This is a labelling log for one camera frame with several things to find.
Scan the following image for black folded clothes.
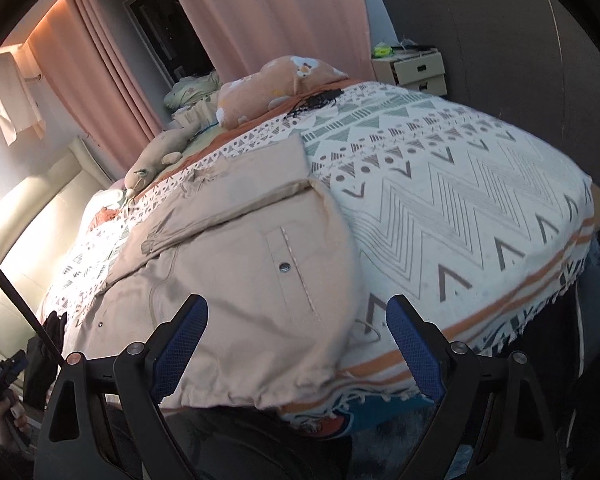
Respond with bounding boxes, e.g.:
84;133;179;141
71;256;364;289
22;310;68;411

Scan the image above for pink wide curtain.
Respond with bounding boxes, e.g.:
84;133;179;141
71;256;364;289
157;0;373;83

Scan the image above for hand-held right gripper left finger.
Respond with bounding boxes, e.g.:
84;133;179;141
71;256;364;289
34;294;210;480

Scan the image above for beige padded headboard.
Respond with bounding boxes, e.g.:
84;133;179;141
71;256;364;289
0;135;116;341

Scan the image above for patterned white bedspread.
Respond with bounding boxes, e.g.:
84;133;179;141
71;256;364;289
45;80;596;411

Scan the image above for person's left hand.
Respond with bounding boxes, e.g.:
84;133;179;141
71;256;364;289
0;392;33;448

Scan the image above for pink pleated curtain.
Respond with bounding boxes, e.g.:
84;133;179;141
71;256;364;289
25;0;163;153

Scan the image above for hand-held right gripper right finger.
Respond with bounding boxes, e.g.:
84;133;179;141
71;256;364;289
386;294;563;480

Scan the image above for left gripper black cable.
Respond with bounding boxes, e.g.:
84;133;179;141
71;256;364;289
0;246;66;366

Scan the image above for white bedside cabinet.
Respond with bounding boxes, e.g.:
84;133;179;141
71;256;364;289
371;50;448;96

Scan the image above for beige jacket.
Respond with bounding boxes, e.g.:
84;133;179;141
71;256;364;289
60;132;361;411

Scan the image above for grey plush toy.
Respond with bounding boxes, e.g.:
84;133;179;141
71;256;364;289
124;127;201;196

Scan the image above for crumpled pale green quilt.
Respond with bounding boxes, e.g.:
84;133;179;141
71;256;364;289
162;70;221;133

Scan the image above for white hanging garment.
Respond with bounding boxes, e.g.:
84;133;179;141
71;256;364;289
0;50;46;146

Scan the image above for pink printed pillow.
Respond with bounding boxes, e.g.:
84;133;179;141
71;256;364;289
215;55;351;128

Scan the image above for black charger cable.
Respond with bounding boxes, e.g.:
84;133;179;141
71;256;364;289
282;87;343;121

